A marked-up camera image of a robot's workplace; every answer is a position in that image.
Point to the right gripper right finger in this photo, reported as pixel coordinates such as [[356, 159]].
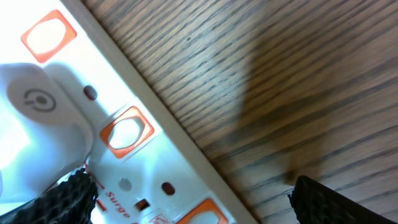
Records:
[[314, 203]]

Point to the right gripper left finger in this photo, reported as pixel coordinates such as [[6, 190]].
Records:
[[71, 202]]

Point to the white power strip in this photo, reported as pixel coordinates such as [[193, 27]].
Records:
[[146, 168]]

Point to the white charger plug adapter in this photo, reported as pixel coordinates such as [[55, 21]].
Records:
[[43, 135]]

